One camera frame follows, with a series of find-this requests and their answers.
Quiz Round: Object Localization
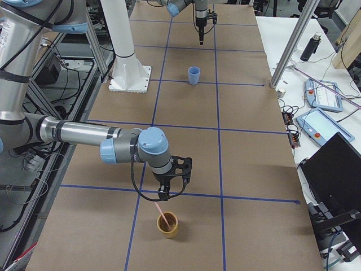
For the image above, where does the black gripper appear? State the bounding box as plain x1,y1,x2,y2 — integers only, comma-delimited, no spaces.
153,172,180,201
195,17,206,45

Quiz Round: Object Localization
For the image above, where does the pink chopstick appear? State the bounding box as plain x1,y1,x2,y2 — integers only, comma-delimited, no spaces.
155,202,172,231

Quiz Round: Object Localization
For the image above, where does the blue plastic cup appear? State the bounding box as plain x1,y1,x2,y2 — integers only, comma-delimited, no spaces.
188,66,200,85

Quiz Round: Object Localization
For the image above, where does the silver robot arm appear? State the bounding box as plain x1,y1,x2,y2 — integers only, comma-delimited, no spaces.
147,0,211,45
1,1,192,201

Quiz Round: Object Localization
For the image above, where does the brown wooden cup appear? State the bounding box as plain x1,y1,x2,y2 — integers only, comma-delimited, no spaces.
157,212,179,239

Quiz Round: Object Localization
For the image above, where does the small metal cylinder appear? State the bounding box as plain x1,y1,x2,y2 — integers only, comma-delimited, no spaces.
277,88,286,98

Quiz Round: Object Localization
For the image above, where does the black water bottle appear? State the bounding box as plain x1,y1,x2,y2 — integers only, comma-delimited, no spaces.
300,33,322,62

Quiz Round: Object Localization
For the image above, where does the far blue teach pendant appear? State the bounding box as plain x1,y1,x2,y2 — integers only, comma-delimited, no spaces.
305,79,344,112

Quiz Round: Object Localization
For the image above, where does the blue teach pendant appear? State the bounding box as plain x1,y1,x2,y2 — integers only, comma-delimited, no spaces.
305,79,344,112
296,108,355,146

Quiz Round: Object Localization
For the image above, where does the near blue teach pendant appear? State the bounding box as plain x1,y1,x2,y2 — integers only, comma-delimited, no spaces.
296,108,355,146

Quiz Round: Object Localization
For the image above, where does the black laptop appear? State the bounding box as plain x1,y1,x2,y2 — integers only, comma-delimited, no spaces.
301,132,360,250

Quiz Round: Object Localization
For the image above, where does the black camera cable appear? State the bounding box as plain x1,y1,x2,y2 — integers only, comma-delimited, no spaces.
192,8,217,36
130,158,189,202

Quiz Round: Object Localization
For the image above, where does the white camera pillar base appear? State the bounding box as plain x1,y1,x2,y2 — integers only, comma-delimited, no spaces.
101,0,152,93

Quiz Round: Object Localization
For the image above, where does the aluminium frame post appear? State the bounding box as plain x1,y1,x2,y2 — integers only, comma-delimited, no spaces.
270,0,319,89

